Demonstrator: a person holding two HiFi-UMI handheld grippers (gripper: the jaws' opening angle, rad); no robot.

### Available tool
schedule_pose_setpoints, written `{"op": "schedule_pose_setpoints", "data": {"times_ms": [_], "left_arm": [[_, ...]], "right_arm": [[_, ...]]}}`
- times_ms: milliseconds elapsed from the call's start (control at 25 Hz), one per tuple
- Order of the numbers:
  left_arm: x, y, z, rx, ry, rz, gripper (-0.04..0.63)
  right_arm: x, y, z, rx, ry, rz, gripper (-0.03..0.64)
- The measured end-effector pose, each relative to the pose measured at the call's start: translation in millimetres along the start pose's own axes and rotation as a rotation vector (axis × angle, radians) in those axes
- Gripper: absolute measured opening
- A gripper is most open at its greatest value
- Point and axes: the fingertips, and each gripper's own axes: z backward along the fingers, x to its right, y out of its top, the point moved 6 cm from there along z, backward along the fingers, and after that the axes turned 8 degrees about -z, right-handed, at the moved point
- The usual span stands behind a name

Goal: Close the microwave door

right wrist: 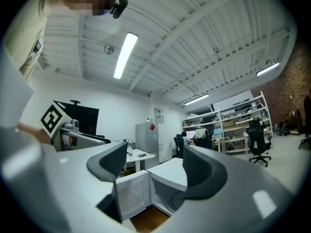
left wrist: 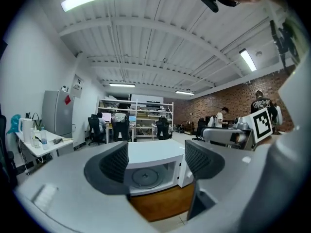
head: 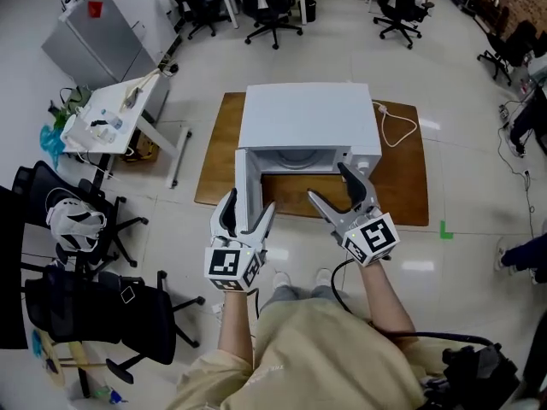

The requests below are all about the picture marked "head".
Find grey refrigerator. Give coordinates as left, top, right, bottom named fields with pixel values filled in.
left=41, top=0, right=157, bottom=91

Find clear water bottle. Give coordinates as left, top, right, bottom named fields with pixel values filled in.
left=100, top=108, right=124, bottom=130

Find green bag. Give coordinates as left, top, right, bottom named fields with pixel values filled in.
left=49, top=85, right=93, bottom=132

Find black mesh office chair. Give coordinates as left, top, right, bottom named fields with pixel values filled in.
left=23, top=266, right=206, bottom=384
left=11, top=160, right=150, bottom=271

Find large black monitor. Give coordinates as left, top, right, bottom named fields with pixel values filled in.
left=0, top=184, right=30, bottom=350

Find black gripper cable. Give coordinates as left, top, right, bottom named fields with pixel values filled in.
left=331, top=257, right=497, bottom=348

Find teal plastic bag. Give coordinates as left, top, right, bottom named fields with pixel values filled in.
left=39, top=124, right=65, bottom=170

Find person's grey trousers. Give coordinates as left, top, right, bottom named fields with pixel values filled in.
left=260, top=285, right=343, bottom=311

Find white desktop appliance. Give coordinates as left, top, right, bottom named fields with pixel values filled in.
left=62, top=113, right=93, bottom=149

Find wooden stool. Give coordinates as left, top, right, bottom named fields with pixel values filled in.
left=32, top=329, right=108, bottom=399

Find person's right forearm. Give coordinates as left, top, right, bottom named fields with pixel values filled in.
left=356, top=262, right=418, bottom=352

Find white headset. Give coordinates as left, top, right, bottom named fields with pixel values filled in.
left=45, top=197, right=107, bottom=254

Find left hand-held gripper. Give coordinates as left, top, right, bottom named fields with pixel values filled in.
left=203, top=188, right=278, bottom=292

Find white microwave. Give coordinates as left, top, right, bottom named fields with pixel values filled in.
left=237, top=82, right=384, bottom=183

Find person's beige shirt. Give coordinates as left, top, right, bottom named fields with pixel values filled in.
left=166, top=301, right=471, bottom=410

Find white power cable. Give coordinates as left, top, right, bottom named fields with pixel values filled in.
left=370, top=99, right=419, bottom=148

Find wooden desk with white legs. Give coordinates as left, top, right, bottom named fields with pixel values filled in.
left=215, top=0, right=309, bottom=29

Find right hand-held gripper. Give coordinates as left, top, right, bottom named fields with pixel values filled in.
left=306, top=161, right=402, bottom=267

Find person's left forearm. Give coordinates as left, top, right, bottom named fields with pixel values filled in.
left=216, top=289, right=257, bottom=369

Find yellow cardboard box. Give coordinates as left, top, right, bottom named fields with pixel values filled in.
left=123, top=128, right=159, bottom=161

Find black equipment pack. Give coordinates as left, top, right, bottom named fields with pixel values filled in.
left=442, top=343, right=521, bottom=410

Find wooden table with black legs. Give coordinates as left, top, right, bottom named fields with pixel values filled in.
left=194, top=91, right=430, bottom=228

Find wooden stick tool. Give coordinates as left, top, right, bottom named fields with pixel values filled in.
left=119, top=68, right=162, bottom=113

